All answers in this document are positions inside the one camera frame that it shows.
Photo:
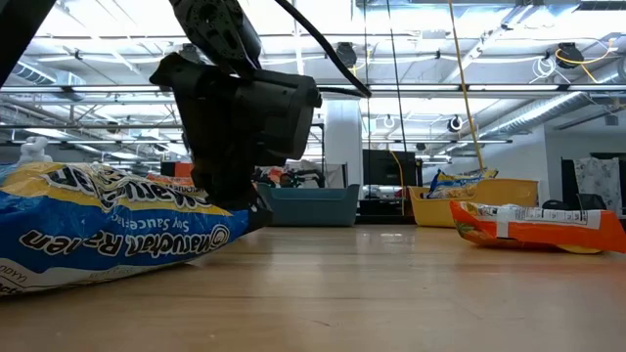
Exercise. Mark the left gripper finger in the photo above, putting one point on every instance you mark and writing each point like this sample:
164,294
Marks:
225,181

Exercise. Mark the orange chicken ramen pack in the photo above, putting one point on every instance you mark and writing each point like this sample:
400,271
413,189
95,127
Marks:
171,182
538,232

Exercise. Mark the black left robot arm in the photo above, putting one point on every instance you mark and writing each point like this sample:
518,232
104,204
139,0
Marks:
215,29

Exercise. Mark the orange partition panel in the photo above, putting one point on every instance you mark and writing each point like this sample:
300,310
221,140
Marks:
183,169

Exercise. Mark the teal plastic bin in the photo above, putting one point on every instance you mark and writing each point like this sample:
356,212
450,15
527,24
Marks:
313,205

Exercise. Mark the white building column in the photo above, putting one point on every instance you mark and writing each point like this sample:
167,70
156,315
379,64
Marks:
342,142

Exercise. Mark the black monitor screen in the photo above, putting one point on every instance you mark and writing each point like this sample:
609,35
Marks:
386,168

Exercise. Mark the long linear light bar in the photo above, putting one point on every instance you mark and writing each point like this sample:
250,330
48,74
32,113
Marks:
440,88

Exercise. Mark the yellow plastic bin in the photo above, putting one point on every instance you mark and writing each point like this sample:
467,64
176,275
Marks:
430,212

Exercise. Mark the black partition board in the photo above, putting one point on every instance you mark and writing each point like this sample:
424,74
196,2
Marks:
567,186

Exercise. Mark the black chair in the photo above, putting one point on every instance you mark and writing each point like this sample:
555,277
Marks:
589,201

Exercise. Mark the white patterned cloth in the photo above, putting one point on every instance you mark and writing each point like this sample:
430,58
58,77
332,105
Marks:
596,178

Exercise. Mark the silver air duct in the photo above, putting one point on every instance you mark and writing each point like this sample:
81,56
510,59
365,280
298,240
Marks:
68,78
548,110

